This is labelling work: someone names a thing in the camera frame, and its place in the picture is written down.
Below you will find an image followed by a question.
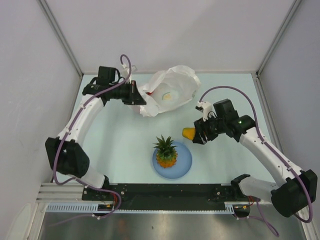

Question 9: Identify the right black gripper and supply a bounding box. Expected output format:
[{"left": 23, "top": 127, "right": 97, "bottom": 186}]
[{"left": 192, "top": 113, "right": 226, "bottom": 145}]

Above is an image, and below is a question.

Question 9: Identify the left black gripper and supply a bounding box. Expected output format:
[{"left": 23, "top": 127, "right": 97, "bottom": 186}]
[{"left": 108, "top": 80, "right": 146, "bottom": 105}]

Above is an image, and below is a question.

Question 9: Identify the fake mango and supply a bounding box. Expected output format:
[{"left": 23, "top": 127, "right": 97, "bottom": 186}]
[{"left": 182, "top": 127, "right": 196, "bottom": 141}]

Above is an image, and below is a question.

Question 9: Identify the white plastic bag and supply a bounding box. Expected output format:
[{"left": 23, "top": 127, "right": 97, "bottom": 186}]
[{"left": 130, "top": 65, "right": 201, "bottom": 117}]

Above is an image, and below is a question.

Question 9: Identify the fake pineapple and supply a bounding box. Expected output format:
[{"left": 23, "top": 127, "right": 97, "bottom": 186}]
[{"left": 153, "top": 135, "right": 178, "bottom": 169}]

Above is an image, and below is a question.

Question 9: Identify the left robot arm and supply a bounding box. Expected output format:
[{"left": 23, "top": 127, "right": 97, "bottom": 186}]
[{"left": 45, "top": 65, "right": 146, "bottom": 200}]

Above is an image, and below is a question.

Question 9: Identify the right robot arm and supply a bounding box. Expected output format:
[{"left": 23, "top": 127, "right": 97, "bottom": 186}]
[{"left": 191, "top": 99, "right": 318, "bottom": 218}]

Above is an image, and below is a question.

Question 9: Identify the blue plastic plate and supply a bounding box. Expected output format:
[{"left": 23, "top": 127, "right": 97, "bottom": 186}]
[{"left": 151, "top": 141, "right": 194, "bottom": 180}]

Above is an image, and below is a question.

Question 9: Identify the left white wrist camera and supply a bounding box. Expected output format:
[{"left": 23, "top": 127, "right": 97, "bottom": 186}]
[{"left": 120, "top": 64, "right": 137, "bottom": 78}]

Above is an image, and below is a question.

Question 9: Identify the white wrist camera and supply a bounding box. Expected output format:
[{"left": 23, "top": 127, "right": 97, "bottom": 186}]
[
  {"left": 120, "top": 64, "right": 137, "bottom": 78},
  {"left": 195, "top": 101, "right": 214, "bottom": 122}
]

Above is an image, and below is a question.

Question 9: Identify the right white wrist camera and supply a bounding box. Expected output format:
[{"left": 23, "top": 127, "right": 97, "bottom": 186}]
[{"left": 195, "top": 101, "right": 214, "bottom": 122}]

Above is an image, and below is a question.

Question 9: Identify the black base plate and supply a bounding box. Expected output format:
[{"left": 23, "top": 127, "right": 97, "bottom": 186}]
[{"left": 81, "top": 183, "right": 261, "bottom": 216}]

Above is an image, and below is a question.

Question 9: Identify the aluminium frame rail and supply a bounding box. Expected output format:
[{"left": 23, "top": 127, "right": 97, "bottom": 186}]
[{"left": 36, "top": 182, "right": 307, "bottom": 205}]

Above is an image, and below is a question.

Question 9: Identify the white slotted cable duct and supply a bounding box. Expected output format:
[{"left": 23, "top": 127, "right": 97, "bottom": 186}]
[{"left": 46, "top": 202, "right": 235, "bottom": 215}]

